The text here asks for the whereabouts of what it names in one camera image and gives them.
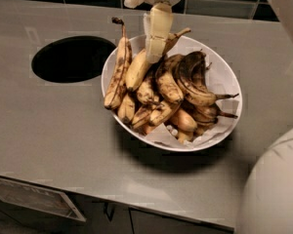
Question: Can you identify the yellow top banana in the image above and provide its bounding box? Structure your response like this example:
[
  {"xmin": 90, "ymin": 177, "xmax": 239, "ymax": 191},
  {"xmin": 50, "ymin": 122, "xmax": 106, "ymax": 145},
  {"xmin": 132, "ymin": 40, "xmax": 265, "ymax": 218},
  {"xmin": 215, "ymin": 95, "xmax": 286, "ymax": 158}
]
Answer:
[{"xmin": 125, "ymin": 27, "xmax": 191, "ymax": 92}]

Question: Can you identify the yellow banana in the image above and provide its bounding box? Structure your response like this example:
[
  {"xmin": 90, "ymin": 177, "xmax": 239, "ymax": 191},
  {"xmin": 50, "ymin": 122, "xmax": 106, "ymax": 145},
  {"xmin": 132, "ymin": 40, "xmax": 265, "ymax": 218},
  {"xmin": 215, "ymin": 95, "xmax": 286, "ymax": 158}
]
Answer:
[
  {"xmin": 125, "ymin": 27, "xmax": 191, "ymax": 92},
  {"xmin": 169, "ymin": 108, "xmax": 197, "ymax": 132}
]

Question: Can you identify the white oval bowl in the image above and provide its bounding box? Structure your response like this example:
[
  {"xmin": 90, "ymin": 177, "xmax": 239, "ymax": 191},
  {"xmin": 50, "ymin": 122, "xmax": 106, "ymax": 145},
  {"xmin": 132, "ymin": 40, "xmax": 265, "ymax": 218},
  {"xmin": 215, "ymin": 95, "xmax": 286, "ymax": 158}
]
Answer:
[{"xmin": 101, "ymin": 33, "xmax": 242, "ymax": 152}]

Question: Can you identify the dark brown curved banana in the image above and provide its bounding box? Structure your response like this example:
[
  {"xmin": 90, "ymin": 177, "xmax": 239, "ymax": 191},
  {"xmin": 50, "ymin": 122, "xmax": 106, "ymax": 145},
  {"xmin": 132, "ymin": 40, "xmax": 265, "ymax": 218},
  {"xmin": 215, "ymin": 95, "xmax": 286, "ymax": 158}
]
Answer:
[{"xmin": 174, "ymin": 51, "xmax": 237, "ymax": 106}]

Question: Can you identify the long spotted left banana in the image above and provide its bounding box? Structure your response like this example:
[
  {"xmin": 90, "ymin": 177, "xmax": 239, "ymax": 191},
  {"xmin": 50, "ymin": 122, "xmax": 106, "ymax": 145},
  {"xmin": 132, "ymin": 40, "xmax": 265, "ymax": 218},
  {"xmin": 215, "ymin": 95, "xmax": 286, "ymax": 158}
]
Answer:
[{"xmin": 104, "ymin": 18, "xmax": 132, "ymax": 110}]

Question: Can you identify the spotted middle banana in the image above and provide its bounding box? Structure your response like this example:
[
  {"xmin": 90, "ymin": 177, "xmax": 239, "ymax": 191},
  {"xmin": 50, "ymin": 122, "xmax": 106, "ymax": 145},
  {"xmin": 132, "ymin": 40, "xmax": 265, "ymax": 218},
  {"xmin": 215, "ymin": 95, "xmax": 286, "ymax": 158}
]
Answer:
[{"xmin": 155, "ymin": 54, "xmax": 184, "ymax": 104}]

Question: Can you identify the small spotted inner banana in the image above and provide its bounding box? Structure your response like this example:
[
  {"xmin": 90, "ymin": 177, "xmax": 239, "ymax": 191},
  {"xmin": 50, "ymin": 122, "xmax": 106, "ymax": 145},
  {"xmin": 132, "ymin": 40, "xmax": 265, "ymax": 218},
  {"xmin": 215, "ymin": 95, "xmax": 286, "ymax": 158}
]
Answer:
[{"xmin": 136, "ymin": 70, "xmax": 159, "ymax": 105}]

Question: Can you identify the small lower left banana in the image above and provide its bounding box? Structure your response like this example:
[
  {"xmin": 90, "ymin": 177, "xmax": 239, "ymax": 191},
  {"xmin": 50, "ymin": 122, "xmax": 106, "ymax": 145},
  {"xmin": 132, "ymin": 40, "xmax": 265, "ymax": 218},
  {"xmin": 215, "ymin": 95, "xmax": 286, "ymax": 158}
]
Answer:
[{"xmin": 117, "ymin": 94, "xmax": 136, "ymax": 124}]

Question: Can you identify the spotted lower centre banana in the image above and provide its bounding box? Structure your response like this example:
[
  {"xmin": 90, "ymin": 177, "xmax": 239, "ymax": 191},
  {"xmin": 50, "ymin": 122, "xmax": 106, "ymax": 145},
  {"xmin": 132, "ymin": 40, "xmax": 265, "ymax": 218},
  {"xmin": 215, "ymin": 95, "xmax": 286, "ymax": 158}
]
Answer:
[{"xmin": 130, "ymin": 100, "xmax": 182, "ymax": 130}]

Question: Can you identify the yellow bottom banana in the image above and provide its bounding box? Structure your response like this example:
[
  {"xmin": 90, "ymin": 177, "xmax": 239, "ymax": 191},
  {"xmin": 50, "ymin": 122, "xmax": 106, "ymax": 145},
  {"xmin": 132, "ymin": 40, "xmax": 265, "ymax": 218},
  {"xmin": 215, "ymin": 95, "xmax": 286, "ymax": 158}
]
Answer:
[{"xmin": 169, "ymin": 108, "xmax": 197, "ymax": 132}]

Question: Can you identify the dark lower right banana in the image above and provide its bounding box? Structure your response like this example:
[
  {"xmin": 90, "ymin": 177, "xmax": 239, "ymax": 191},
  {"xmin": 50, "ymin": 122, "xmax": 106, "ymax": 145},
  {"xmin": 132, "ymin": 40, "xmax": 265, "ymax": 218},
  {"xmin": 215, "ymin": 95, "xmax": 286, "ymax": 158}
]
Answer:
[{"xmin": 182, "ymin": 102, "xmax": 237, "ymax": 127}]

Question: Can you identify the round black counter hole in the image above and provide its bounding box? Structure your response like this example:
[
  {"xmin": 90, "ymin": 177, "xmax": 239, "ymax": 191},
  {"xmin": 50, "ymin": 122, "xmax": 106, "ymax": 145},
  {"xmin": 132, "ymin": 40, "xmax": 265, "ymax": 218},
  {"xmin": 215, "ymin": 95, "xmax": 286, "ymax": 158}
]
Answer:
[{"xmin": 31, "ymin": 36, "xmax": 116, "ymax": 83}]

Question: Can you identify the framed sign on cabinet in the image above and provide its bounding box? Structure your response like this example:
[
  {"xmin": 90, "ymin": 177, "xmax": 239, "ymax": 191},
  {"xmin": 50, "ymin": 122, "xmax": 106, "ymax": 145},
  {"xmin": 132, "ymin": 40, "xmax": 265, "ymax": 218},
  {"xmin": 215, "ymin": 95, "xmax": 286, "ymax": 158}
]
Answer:
[{"xmin": 0, "ymin": 177, "xmax": 86, "ymax": 222}]

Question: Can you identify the black cabinet handle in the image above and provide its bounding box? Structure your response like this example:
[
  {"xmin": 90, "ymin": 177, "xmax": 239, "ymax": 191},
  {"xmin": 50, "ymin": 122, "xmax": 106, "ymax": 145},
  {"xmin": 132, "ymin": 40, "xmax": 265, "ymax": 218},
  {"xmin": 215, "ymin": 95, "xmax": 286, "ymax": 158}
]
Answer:
[{"xmin": 104, "ymin": 203, "xmax": 115, "ymax": 221}]

